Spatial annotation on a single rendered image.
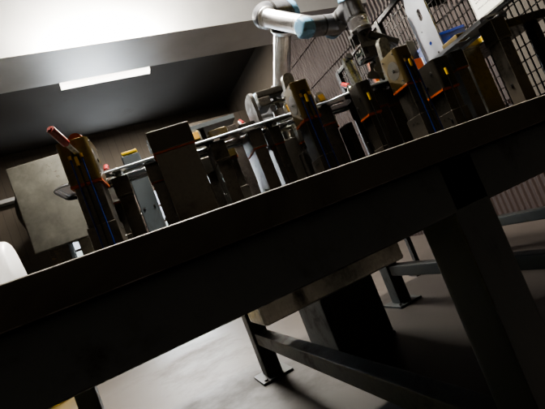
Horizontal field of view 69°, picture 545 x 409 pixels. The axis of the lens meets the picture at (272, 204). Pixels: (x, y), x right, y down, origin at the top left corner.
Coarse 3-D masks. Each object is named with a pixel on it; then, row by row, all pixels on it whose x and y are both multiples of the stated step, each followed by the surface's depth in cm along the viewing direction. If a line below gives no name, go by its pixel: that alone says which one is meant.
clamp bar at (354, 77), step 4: (348, 56) 161; (352, 56) 162; (344, 60) 164; (348, 60) 163; (344, 64) 164; (348, 64) 165; (352, 64) 164; (348, 68) 163; (352, 68) 164; (348, 72) 163; (352, 72) 164; (356, 72) 163; (352, 76) 162; (356, 76) 164; (352, 80) 163; (356, 80) 163; (360, 80) 162
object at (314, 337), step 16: (352, 288) 182; (368, 288) 185; (320, 304) 175; (336, 304) 177; (352, 304) 180; (368, 304) 183; (304, 320) 198; (320, 320) 181; (336, 320) 176; (352, 320) 178; (368, 320) 181; (384, 320) 184; (320, 336) 187; (336, 336) 174; (352, 336) 177; (368, 336) 180; (384, 336) 182; (352, 352) 175
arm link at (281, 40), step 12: (276, 0) 177; (288, 0) 178; (276, 36) 185; (288, 36) 184; (276, 48) 188; (288, 48) 188; (276, 60) 191; (288, 60) 191; (276, 72) 195; (288, 72) 195; (276, 84) 198
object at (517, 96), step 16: (480, 32) 116; (496, 32) 112; (496, 48) 114; (512, 48) 113; (496, 64) 116; (512, 64) 112; (512, 80) 113; (528, 80) 112; (512, 96) 115; (528, 96) 111
